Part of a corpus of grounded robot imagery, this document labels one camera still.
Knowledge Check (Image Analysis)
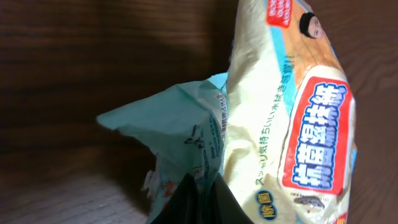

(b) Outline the cream wet wipes pack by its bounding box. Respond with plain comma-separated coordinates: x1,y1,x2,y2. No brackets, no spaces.
224,0,357,223

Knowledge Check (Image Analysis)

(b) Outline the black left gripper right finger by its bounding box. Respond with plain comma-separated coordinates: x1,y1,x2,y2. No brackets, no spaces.
211,174,253,224

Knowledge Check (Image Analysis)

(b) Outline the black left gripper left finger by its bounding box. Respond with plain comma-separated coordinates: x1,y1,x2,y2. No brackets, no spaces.
150,174,198,224

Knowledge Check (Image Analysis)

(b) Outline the teal wipes pack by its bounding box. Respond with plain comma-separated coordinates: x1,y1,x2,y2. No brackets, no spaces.
96,73,229,223

